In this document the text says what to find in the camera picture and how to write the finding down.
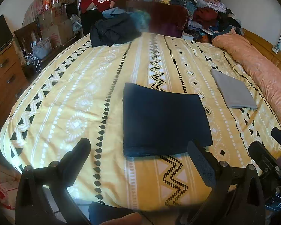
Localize dark navy pants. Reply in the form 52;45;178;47
123;83;213;157

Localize person's left hand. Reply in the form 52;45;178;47
100;213;142;225

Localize pink quilted duvet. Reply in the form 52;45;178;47
212;28;281;123

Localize folded grey cloth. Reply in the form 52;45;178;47
211;69;257;110

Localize wooden headboard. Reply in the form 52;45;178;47
243;28;281;71

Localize yellow patterned bed cover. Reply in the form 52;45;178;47
0;33;281;211

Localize wooden drawer dresser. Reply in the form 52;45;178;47
0;43;28;131

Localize pile of mixed clothes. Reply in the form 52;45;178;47
160;0;243;43

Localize dark wooden chair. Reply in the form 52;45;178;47
13;21;41;59

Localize cardboard boxes stack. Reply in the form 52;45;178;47
37;5;74;47

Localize dark jacket on bed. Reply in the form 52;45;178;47
90;13;141;47

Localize wall socket with cable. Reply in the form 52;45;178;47
272;31;281;54

